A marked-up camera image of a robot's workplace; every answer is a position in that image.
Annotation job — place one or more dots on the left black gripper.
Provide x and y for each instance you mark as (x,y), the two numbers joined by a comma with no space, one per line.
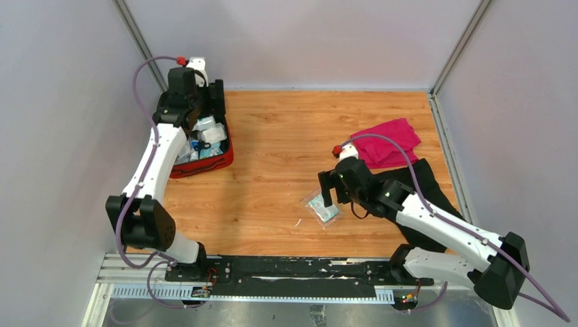
(214,106)

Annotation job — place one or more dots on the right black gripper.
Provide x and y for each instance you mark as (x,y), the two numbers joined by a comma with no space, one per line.
(328,179)

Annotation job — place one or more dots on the white pill bottle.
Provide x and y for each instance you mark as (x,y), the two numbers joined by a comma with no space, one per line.
(205,123)

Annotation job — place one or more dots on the white gauze pack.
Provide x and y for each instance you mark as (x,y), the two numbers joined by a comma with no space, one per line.
(214,134)

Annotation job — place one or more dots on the teal bandage plastic bag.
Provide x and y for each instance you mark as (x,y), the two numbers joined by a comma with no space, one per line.
(314,205)

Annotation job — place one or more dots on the red black medicine case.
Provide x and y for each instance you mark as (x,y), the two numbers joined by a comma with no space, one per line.
(191,131)

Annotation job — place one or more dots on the blue plaster pack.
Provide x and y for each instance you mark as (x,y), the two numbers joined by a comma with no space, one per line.
(215,150)

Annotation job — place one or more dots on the black handled scissors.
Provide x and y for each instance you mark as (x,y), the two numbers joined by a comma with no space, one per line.
(199,145)

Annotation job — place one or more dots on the white blue small bottle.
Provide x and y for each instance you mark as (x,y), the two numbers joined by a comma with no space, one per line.
(194,155)

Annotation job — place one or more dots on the alcohol wipes plastic bag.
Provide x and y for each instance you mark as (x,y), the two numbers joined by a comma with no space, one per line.
(184,154)

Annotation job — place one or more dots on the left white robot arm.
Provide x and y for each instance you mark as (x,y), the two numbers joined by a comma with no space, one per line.
(143,228)

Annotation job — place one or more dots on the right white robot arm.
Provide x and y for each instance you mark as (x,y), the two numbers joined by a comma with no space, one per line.
(494,266)

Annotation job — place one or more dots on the black cloth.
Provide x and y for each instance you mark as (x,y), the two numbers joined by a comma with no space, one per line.
(433,193)

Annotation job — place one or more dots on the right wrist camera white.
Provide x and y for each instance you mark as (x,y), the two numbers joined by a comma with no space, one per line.
(348,151)

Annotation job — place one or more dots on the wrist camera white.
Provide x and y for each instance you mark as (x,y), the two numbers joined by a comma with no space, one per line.
(348,151)
(198,64)

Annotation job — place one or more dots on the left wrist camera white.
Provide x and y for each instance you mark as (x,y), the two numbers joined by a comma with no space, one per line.
(198,64)

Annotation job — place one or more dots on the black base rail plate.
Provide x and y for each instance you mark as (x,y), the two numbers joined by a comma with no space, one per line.
(294,277)

